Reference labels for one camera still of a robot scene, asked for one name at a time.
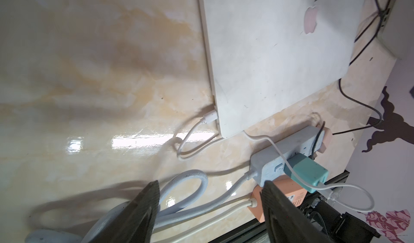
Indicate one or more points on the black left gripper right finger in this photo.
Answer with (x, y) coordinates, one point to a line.
(284, 222)

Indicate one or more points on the grey power strip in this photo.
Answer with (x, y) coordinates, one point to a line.
(267, 163)

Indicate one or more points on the orange power strip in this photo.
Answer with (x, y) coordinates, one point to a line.
(291, 189)

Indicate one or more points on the white laptop with sticker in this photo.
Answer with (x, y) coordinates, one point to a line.
(266, 55)

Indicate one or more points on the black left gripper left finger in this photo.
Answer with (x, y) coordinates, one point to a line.
(130, 222)

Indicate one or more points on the pink charger plug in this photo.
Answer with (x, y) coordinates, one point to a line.
(327, 138)

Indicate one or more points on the mint green charger plug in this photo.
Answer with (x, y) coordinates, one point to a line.
(308, 170)

